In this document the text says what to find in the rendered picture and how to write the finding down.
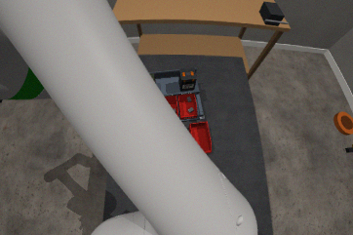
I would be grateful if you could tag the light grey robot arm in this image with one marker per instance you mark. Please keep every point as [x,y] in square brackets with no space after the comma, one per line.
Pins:
[85,62]

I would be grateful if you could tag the dark grey case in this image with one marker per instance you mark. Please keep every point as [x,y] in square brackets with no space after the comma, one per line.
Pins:
[187,78]

